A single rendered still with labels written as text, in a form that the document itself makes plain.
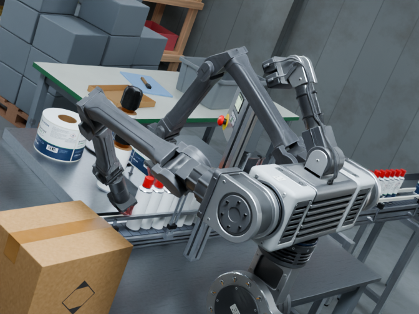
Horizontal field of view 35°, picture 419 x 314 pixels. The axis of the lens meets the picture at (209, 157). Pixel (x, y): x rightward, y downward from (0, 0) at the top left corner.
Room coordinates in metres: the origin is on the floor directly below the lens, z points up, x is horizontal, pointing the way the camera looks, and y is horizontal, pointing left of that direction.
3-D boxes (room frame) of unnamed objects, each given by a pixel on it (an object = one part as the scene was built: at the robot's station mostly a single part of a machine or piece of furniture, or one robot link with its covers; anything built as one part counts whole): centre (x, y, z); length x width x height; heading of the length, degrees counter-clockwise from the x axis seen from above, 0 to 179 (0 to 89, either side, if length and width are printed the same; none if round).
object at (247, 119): (2.14, -0.07, 1.16); 0.04 x 0.04 x 0.67; 49
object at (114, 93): (3.66, 0.60, 0.82); 0.34 x 0.24 x 0.04; 151
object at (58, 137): (2.48, 0.59, 0.95); 0.20 x 0.20 x 0.14
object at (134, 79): (4.12, 0.56, 0.81); 0.32 x 0.24 x 0.01; 41
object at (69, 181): (2.59, 0.32, 0.86); 0.80 x 0.67 x 0.05; 139
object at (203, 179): (1.35, -0.02, 1.45); 0.09 x 0.08 x 0.12; 145
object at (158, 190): (2.14, 0.13, 0.98); 0.05 x 0.05 x 0.20
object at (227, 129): (2.23, -0.07, 1.38); 0.17 x 0.10 x 0.19; 14
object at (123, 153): (2.33, 0.33, 1.03); 0.09 x 0.09 x 0.30
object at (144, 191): (2.10, 0.17, 0.98); 0.05 x 0.05 x 0.20
